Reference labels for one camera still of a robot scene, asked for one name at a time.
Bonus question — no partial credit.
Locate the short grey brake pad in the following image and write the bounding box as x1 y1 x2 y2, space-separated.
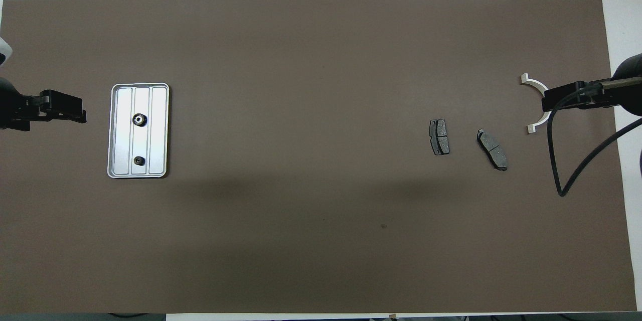
429 118 450 156

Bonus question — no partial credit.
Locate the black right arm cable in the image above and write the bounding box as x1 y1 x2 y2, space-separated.
548 77 642 197

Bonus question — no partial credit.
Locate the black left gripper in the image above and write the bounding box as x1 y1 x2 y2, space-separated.
0 78 87 131

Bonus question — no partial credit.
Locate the long grey brake pad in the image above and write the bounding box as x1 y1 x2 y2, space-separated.
476 129 508 172

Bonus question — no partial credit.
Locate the white curved plastic bracket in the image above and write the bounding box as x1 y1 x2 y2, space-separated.
521 73 550 135

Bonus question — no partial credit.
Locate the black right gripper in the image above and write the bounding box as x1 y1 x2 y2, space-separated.
542 54 642 120

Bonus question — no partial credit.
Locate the brown table mat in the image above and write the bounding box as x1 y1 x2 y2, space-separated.
0 0 637 314

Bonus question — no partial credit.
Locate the silver metal tray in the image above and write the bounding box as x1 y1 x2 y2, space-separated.
107 83 170 179

